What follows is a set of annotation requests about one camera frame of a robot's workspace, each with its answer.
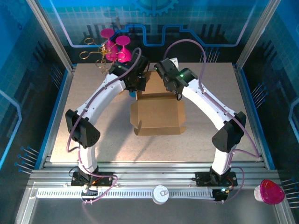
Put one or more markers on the brown cardboard paper box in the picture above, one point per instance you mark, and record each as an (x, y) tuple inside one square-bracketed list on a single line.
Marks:
[(158, 112)]

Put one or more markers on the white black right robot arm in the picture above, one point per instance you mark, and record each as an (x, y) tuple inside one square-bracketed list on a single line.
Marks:
[(205, 100)]

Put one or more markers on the pink wine glass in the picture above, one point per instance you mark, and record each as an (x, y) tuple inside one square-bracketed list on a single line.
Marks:
[(109, 54), (123, 40)]

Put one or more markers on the black controller board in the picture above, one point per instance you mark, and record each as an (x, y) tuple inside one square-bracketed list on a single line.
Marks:
[(220, 194)]

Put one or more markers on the white cup with pink lid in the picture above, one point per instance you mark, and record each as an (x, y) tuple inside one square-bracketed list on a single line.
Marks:
[(271, 192)]

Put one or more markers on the aluminium frame rail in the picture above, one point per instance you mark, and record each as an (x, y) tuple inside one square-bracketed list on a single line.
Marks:
[(149, 173)]

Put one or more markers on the aluminium frame post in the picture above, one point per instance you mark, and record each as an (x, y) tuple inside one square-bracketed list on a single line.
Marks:
[(254, 32), (51, 37)]

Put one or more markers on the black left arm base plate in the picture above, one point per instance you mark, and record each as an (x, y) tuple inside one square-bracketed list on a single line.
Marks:
[(105, 178)]

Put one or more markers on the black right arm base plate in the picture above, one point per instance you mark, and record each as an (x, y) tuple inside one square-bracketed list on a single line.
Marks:
[(203, 179)]

